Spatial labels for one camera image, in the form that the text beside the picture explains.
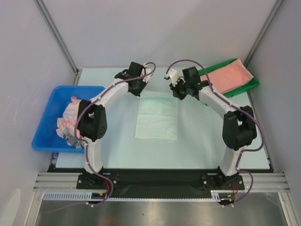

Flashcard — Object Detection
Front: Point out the light blue towel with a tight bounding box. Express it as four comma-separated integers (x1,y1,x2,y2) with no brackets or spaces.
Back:
135,97,178,141

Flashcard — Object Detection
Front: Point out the pale pink towel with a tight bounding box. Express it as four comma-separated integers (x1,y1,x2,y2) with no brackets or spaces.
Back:
56,97,81,139

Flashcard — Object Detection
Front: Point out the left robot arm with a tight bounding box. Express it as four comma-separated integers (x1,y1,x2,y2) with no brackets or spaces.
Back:
74,62,156,188

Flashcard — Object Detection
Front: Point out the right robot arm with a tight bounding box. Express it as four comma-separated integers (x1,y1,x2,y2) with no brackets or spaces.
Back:
165,66,257,189

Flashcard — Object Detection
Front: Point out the green plastic tray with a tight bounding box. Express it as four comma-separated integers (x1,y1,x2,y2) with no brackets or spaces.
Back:
198,58,260,97

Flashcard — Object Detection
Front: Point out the patterned blue white towel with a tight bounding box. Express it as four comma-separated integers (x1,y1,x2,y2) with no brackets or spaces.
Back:
63,133,84,149

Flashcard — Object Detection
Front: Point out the blue plastic bin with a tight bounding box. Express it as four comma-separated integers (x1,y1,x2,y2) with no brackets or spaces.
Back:
32,86,105,153

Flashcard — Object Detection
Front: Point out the white slotted cable duct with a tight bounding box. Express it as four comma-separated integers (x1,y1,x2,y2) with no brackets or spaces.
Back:
43,191,233,202

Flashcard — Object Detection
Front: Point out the aluminium frame rail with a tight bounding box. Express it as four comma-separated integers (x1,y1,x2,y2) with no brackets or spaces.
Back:
33,173,290,192

